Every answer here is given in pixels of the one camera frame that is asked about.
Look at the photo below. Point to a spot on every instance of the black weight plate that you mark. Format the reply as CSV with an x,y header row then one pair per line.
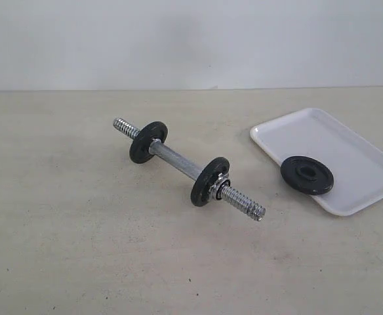
x,y
307,175

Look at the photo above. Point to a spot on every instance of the chrome spin-lock collar nut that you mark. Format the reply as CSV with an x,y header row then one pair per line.
x,y
217,187

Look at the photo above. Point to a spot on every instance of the black plate bar end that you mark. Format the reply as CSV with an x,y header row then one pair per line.
x,y
139,150

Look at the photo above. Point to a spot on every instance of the chrome dumbbell bar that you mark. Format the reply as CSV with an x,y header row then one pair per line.
x,y
230,195

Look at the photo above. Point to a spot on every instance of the white rectangular tray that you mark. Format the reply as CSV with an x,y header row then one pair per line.
x,y
356,165

